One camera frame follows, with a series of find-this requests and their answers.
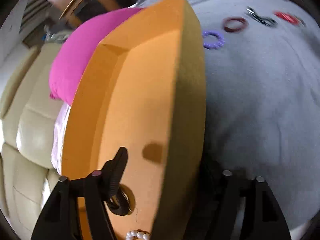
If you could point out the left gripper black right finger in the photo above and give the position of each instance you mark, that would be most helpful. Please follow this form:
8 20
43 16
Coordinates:
227 205

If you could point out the orange cardboard box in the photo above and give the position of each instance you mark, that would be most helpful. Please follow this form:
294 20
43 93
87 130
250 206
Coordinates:
144 89

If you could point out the grey blanket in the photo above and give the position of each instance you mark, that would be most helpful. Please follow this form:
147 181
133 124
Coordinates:
262 112

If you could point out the light pink sheet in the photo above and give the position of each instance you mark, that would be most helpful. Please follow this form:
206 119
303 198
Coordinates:
59 135

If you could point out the beige leather sofa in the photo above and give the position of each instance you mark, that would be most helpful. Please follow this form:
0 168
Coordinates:
28 115

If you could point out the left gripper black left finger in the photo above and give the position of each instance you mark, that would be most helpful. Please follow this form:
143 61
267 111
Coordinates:
59 218

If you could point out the pink pillow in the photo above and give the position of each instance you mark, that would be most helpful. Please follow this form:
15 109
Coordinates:
72 59

